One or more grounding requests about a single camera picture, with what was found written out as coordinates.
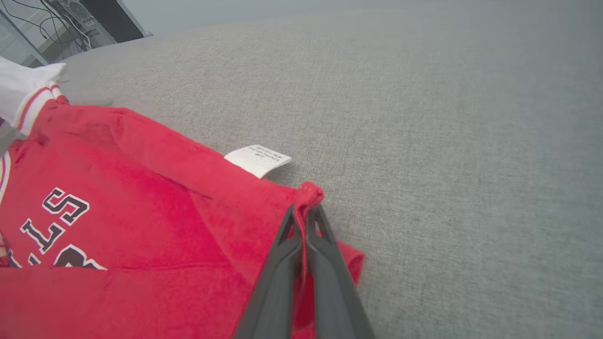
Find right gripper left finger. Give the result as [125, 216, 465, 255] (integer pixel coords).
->
[233, 206, 303, 339]

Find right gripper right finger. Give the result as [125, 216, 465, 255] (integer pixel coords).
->
[305, 204, 376, 339]

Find red white basketball jersey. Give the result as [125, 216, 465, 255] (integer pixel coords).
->
[0, 56, 366, 339]

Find black desktop computer tower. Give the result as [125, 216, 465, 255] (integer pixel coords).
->
[49, 0, 154, 50]

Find black computer cables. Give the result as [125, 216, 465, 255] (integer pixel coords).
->
[7, 0, 92, 52]

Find grey partition post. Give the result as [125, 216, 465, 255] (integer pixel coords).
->
[0, 7, 51, 67]

